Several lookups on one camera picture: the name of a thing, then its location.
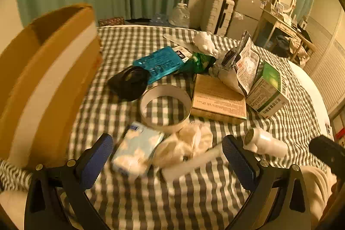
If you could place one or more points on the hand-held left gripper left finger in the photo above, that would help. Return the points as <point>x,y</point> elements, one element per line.
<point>97,158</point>

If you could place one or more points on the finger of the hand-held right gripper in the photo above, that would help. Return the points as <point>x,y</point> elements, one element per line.
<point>328,151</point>

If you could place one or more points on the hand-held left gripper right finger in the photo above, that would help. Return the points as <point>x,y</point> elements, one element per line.
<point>240,162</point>

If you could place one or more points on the white plastic bottle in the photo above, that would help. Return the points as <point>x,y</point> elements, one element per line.
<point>266,142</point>

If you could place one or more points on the blue and white tissue pack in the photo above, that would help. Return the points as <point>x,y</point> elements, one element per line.
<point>134,149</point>

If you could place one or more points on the white plastic tube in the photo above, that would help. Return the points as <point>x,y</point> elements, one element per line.
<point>188,165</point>

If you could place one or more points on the white plastic bag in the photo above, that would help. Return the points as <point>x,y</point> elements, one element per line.
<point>183,143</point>

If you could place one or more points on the brown paper box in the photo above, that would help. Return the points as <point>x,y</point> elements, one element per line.
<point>215,100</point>

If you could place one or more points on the adhesive tape roll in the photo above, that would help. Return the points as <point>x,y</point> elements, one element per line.
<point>161,127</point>

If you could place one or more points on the green and white carton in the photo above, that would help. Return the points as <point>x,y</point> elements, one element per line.
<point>266,90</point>

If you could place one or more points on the black plastic bag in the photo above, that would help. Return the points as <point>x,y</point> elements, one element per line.
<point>126,84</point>

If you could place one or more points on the white blue printed wrapper bag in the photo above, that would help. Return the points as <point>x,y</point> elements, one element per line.
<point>249,68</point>

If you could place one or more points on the green snack packet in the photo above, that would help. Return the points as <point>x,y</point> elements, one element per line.
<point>199,61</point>

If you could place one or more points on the brown cardboard box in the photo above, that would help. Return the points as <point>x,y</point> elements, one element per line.
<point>54,57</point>

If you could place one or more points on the teal foil packet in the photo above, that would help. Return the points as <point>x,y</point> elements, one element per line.
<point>159,63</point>

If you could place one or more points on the black and white sachet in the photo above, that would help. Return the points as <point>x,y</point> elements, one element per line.
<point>182,52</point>

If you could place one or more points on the white tissue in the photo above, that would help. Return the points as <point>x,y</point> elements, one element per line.
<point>204,41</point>

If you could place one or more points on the white plastic comb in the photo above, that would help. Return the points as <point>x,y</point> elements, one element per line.
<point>175,38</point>

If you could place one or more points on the person's right leg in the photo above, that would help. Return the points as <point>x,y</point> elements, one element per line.
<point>315,192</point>

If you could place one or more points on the person's leg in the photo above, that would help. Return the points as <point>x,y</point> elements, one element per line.
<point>315,192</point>
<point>10,208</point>

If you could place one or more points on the person's left leg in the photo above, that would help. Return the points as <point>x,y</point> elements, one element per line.
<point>10,208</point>

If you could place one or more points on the white louvered wardrobe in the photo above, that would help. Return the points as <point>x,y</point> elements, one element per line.
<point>328,44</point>

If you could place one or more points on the cream cloth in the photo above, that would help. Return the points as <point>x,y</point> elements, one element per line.
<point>299,48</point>

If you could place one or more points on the white dressing table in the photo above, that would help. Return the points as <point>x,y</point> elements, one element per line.
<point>280,24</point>

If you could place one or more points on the floral patterned bag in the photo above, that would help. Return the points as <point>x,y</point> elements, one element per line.
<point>110,22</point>

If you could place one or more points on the white suitcase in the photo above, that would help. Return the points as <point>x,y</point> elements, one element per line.
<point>215,14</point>

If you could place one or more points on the grey mini fridge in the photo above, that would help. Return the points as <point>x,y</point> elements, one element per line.
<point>248,11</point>

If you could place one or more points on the shrink-wrapped water bottle pack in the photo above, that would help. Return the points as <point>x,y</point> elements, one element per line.
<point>160,19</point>

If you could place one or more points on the large clear water bottle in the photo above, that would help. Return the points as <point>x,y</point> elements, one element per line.
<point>179,15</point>

